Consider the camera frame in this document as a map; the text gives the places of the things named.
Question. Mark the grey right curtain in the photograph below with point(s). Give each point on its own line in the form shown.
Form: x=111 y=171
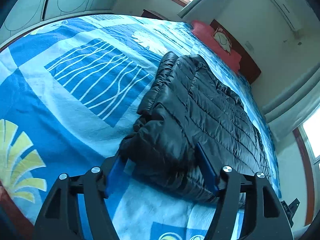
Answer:
x=203 y=10

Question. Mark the black quilted down jacket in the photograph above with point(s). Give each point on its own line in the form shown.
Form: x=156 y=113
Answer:
x=185 y=106

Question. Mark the white glass sliding wardrobe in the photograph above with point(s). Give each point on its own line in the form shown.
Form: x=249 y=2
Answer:
x=26 y=13

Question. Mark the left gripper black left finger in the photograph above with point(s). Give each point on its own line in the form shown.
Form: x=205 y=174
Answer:
x=75 y=207

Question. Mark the blue patterned bed sheet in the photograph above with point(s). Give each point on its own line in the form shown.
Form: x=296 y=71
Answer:
x=70 y=92

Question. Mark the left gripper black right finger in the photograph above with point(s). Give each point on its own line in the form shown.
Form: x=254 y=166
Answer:
x=264 y=216

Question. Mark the dark wooden nightstand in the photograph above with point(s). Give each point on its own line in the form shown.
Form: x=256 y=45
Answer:
x=153 y=15

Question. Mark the white wall air conditioner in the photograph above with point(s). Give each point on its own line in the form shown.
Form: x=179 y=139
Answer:
x=288 y=14

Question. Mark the white wall switch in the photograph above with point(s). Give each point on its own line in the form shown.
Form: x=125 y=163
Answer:
x=249 y=46

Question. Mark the red pillow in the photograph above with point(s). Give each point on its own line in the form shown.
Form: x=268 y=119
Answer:
x=204 y=33

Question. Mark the dark wooden headboard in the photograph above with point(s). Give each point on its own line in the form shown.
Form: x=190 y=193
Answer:
x=248 y=67

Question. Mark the white cartoon cushion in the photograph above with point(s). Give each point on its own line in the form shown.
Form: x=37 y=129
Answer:
x=222 y=39

